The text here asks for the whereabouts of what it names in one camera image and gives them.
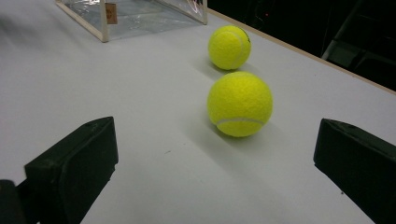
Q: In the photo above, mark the yellow tennis ball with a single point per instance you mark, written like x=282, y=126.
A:
x=239, y=104
x=229, y=47

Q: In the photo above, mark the clear plastic tote bag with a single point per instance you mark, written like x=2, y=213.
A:
x=140, y=18

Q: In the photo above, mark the black folding chair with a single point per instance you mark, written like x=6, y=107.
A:
x=358, y=59

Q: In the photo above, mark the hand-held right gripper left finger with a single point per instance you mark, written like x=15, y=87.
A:
x=71, y=168

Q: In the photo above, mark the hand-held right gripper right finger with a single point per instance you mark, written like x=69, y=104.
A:
x=358, y=168

